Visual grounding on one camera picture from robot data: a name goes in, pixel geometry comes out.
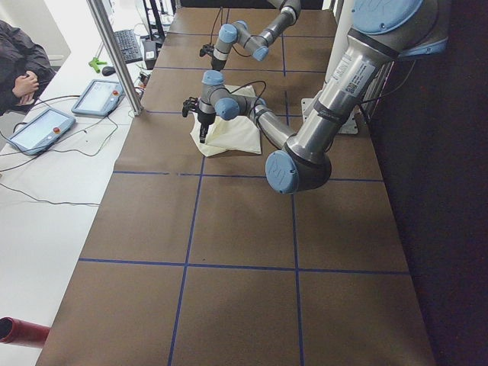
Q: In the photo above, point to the cream long sleeve cat shirt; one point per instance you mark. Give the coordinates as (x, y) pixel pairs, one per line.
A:
(232, 129)

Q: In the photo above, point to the seated person in black jacket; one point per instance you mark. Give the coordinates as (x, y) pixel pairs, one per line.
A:
(25, 70)

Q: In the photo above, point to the green plastic tool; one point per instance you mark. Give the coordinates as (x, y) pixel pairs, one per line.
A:
(97, 64)

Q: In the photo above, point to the far teach pendant tablet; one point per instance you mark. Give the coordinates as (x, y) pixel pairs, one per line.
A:
(99, 99)

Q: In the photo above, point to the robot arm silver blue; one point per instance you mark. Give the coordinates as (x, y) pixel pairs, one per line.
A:
(255, 34)
(381, 32)

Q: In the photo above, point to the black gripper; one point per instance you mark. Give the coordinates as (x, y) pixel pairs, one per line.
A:
(204, 120)
(217, 63)

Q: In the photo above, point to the aluminium frame post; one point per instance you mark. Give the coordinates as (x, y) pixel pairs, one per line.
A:
(106, 32)

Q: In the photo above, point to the teach pendant tablet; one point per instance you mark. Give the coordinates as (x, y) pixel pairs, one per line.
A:
(42, 132)
(99, 99)

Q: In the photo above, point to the black computer mouse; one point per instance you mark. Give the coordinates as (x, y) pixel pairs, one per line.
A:
(108, 70)

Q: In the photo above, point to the red fire extinguisher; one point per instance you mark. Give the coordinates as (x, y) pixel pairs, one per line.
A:
(23, 333)

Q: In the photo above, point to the black keyboard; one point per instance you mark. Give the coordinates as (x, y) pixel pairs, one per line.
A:
(128, 45)

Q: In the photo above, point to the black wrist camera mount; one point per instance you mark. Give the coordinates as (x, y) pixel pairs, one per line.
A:
(190, 105)
(207, 50)

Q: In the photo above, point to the near teach pendant tablet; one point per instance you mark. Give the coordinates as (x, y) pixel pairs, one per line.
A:
(42, 132)

